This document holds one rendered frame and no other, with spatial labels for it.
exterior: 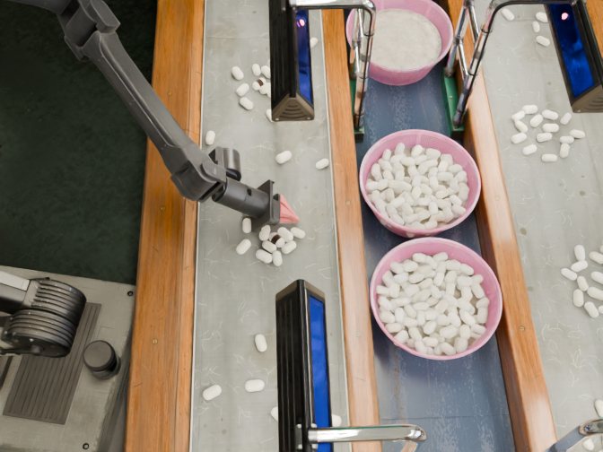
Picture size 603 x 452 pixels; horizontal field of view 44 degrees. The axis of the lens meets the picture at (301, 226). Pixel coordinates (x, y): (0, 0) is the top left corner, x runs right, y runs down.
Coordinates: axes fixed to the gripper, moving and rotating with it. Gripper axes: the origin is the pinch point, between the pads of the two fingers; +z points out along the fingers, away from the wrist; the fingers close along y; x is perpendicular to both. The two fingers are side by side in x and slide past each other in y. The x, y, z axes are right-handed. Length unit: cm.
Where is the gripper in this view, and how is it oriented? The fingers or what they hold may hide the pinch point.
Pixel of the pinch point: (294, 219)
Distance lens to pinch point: 159.4
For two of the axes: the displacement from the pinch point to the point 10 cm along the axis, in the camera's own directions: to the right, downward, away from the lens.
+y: -0.2, -8.6, 5.1
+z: 7.7, 3.1, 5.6
